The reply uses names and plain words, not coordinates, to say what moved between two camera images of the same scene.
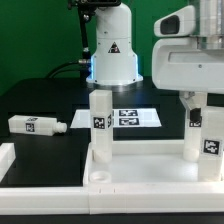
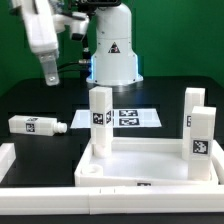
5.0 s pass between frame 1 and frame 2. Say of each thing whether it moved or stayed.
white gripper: moved
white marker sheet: stayed
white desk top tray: stayed
